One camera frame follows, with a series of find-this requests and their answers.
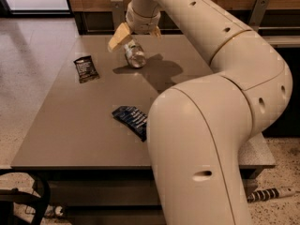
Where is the black snack packet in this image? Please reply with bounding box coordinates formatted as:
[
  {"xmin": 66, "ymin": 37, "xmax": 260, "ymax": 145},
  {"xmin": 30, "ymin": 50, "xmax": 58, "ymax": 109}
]
[{"xmin": 74, "ymin": 55, "xmax": 99, "ymax": 83}]

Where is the blue snack packet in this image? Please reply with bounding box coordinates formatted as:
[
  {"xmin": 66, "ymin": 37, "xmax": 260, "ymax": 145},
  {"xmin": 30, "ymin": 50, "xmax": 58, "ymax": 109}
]
[{"xmin": 112, "ymin": 106, "xmax": 147, "ymax": 142}]

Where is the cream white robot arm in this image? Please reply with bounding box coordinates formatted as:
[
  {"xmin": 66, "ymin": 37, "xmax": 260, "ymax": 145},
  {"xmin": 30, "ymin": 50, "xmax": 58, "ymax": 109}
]
[{"xmin": 109, "ymin": 0, "xmax": 293, "ymax": 225}]

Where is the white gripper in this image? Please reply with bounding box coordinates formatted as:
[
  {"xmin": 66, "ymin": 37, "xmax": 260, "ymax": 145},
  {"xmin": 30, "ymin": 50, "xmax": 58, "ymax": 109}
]
[{"xmin": 108, "ymin": 3, "xmax": 161, "ymax": 53}]

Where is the black white striped cable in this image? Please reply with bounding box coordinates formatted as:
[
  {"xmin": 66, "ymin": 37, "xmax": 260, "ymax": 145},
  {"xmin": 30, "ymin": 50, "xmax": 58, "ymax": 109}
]
[{"xmin": 247, "ymin": 186, "xmax": 297, "ymax": 204}]

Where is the right metal bracket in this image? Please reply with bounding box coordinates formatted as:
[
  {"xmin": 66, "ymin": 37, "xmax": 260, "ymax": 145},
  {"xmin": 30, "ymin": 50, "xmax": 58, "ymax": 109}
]
[{"xmin": 247, "ymin": 0, "xmax": 270, "ymax": 32}]

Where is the left metal bracket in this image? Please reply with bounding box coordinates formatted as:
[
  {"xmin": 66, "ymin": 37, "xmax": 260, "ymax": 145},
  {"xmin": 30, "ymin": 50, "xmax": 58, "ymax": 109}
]
[{"xmin": 111, "ymin": 0, "xmax": 125, "ymax": 29}]

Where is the metal bracket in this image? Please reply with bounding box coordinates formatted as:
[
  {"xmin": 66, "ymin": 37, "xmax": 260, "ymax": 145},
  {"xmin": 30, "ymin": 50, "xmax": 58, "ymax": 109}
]
[
  {"xmin": 247, "ymin": 0, "xmax": 270, "ymax": 32},
  {"xmin": 111, "ymin": 0, "xmax": 125, "ymax": 29}
]

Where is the black chair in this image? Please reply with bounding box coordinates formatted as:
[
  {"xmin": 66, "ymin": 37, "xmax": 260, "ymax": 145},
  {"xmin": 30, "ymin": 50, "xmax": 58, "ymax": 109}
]
[{"xmin": 0, "ymin": 172, "xmax": 51, "ymax": 225}]

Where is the grey table with drawers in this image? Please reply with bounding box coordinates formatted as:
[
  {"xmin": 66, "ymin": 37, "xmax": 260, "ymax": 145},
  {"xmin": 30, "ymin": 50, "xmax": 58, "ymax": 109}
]
[{"xmin": 10, "ymin": 34, "xmax": 278, "ymax": 225}]

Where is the white round floor object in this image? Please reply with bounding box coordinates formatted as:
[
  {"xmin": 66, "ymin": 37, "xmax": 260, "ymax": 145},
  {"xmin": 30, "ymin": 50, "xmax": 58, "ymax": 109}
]
[{"xmin": 54, "ymin": 206, "xmax": 64, "ymax": 217}]

